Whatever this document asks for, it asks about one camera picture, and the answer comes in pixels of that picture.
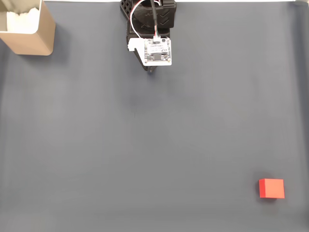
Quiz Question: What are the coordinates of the black camera cable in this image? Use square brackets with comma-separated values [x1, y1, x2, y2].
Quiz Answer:
[149, 0, 160, 41]

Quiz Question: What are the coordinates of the red cube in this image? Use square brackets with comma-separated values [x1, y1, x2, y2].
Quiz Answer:
[259, 178, 285, 199]

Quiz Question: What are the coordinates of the white padding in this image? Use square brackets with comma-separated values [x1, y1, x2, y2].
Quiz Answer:
[6, 7, 41, 34]

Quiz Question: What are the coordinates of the white servo cable loop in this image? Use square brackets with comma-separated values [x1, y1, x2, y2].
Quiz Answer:
[129, 0, 167, 39]

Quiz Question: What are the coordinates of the dark gray table mat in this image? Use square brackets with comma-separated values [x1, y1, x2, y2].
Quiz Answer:
[0, 1, 309, 232]

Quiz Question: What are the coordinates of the camera board on white mount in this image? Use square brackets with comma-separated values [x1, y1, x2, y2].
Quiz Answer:
[127, 37, 172, 66]

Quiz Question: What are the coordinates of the beige box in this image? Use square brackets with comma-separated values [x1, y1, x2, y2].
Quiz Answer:
[0, 0, 56, 56]

